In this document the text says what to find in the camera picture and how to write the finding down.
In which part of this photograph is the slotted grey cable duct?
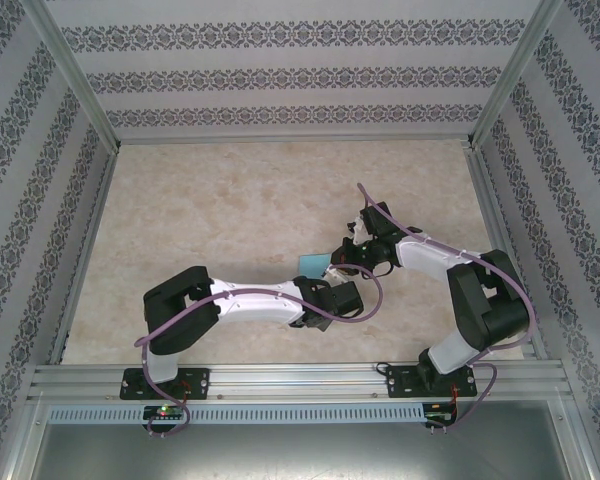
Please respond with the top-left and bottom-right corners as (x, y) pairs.
(47, 403), (426, 424)

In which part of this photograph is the light blue cloth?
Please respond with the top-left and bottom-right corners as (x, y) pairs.
(298, 253), (332, 279)

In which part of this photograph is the aluminium corner post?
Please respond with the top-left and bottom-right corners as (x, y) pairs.
(467, 0), (564, 149)
(27, 0), (121, 149)

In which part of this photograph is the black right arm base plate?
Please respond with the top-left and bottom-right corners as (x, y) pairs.
(387, 363), (477, 400)

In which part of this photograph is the aluminium mounting rail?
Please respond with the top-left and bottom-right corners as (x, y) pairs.
(27, 358), (569, 401)

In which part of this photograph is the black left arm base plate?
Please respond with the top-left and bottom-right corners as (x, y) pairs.
(120, 367), (212, 401)

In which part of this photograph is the grey metal sheet panel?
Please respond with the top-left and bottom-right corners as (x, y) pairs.
(29, 422), (581, 480)

